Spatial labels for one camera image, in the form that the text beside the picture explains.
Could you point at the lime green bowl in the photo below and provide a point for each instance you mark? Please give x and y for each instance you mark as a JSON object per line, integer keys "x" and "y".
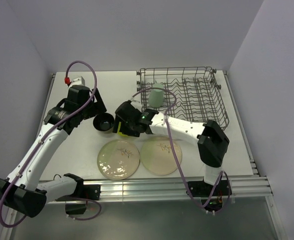
{"x": 122, "y": 130}

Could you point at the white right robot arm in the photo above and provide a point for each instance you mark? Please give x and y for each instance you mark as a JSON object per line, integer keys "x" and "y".
{"x": 208, "y": 137}

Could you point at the aluminium rail frame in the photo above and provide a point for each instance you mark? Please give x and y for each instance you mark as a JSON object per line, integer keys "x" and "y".
{"x": 169, "y": 189}

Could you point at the pale green plastic cup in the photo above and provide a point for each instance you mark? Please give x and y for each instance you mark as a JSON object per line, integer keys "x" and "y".
{"x": 155, "y": 99}

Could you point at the cream plate with branch, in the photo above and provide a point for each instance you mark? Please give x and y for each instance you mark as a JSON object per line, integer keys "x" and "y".
{"x": 118, "y": 159}
{"x": 157, "y": 157}

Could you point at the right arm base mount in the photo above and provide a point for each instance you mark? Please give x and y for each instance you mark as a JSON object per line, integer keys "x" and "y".
{"x": 220, "y": 197}

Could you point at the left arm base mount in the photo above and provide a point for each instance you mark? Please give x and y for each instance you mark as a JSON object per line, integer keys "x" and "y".
{"x": 90, "y": 194}

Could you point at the cream plate with branch, left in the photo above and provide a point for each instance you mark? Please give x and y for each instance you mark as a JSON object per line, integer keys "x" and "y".
{"x": 118, "y": 159}

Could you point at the cream plate with branch, right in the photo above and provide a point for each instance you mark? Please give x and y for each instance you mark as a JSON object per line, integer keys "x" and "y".
{"x": 157, "y": 157}

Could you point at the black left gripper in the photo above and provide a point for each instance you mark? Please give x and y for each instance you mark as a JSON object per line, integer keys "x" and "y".
{"x": 97, "y": 107}

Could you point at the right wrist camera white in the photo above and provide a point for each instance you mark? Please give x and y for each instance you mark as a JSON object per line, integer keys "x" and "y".
{"x": 135, "y": 102}

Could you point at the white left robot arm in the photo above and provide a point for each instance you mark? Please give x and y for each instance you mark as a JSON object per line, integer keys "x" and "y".
{"x": 21, "y": 189}

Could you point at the black bowl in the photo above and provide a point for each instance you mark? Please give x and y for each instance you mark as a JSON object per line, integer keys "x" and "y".
{"x": 104, "y": 122}

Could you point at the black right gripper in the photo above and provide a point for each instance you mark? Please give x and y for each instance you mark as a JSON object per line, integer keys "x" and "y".
{"x": 123, "y": 129}

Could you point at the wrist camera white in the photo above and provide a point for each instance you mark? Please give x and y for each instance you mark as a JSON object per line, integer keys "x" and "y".
{"x": 135, "y": 102}
{"x": 78, "y": 81}

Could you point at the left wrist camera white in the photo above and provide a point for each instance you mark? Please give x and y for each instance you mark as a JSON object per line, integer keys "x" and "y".
{"x": 78, "y": 81}

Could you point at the grey wire dish rack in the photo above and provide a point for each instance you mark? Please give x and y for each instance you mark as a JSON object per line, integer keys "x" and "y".
{"x": 197, "y": 91}

